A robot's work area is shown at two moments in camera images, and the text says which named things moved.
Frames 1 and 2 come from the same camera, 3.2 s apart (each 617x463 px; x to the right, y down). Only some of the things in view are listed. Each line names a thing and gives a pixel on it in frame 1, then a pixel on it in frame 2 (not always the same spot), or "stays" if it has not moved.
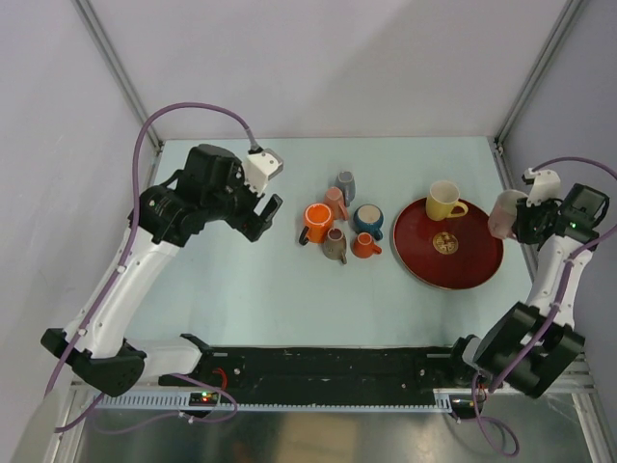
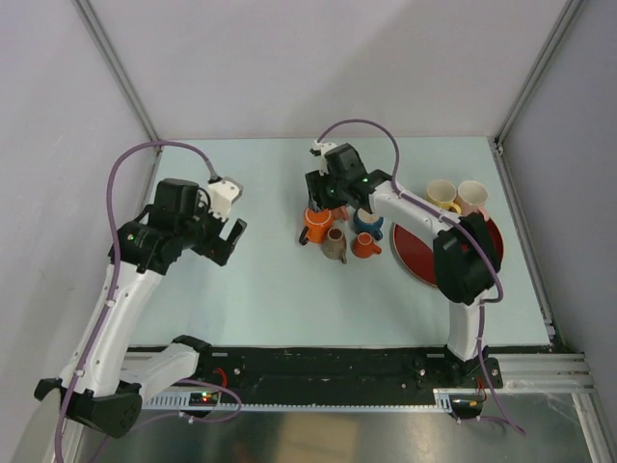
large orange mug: x=318 y=219 stays
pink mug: x=502 y=218 to x=472 y=197
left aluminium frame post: x=108 y=52 stays
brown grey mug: x=335 y=246 stays
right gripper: x=523 y=212 to x=316 y=185
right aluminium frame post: x=496 y=143 stays
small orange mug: x=363 y=247 stays
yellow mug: x=443 y=202 stays
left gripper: x=250 y=223 to x=216 y=248
